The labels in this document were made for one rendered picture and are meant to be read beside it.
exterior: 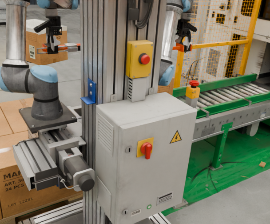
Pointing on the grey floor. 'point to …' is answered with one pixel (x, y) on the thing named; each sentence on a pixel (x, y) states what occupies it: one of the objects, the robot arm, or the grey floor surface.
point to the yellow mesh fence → (224, 44)
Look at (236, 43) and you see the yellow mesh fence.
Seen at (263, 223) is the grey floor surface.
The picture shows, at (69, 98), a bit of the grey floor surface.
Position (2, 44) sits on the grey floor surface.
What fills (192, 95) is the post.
